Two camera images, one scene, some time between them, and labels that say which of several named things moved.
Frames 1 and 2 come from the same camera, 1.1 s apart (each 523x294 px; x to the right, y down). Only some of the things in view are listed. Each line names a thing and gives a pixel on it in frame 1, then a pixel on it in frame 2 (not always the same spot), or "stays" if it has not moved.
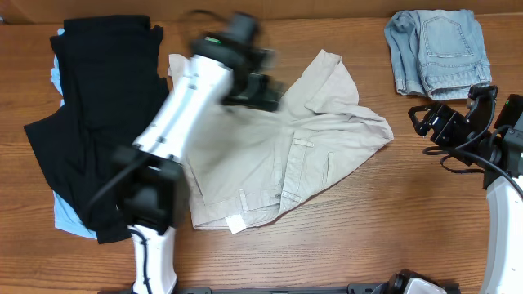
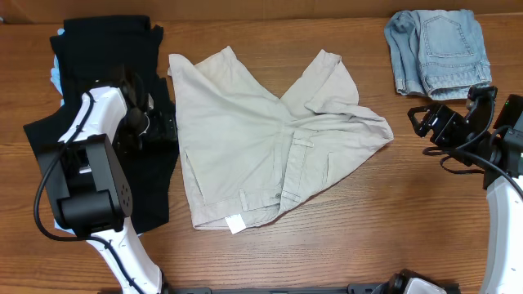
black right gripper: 435,120 stays
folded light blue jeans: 437,53 stays
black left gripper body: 257,91 -> 164,123
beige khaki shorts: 248,164 stays
